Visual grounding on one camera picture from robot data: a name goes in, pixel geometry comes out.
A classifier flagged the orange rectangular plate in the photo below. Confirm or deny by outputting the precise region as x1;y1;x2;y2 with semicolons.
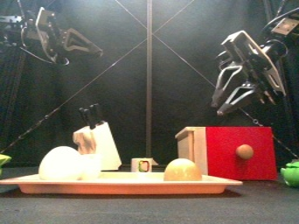
0;171;245;195

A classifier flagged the red wooden drawer box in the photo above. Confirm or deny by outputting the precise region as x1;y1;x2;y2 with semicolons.
174;126;280;181

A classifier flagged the white wooden knife block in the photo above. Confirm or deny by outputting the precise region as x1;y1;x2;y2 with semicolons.
73;121;123;172

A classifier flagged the black toy knife handle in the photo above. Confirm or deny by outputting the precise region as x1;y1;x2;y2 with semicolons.
89;102;106;125
79;107;95;130

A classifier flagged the grey vertical frame pole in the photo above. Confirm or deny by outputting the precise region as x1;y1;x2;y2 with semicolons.
145;0;155;158

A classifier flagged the green toy vegetable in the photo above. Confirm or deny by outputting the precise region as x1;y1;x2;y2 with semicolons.
0;153;14;177

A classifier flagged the white toy egg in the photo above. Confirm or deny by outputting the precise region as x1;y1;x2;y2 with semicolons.
38;145;86;181

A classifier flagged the green toy pepper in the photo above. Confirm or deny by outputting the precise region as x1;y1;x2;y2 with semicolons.
280;159;299;188

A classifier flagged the brown eggshell half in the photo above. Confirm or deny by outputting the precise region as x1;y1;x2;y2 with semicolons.
163;157;203;182

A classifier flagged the small white printed cube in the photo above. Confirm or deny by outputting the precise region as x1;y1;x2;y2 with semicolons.
130;157;159;173

